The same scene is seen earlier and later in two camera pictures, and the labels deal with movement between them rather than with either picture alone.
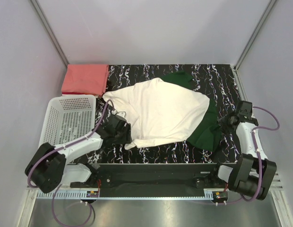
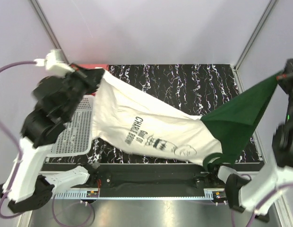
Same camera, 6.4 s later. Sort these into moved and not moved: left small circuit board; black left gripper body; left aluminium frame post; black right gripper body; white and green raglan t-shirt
Moved: black left gripper body; white and green raglan t-shirt; black right gripper body
Not moved: left small circuit board; left aluminium frame post
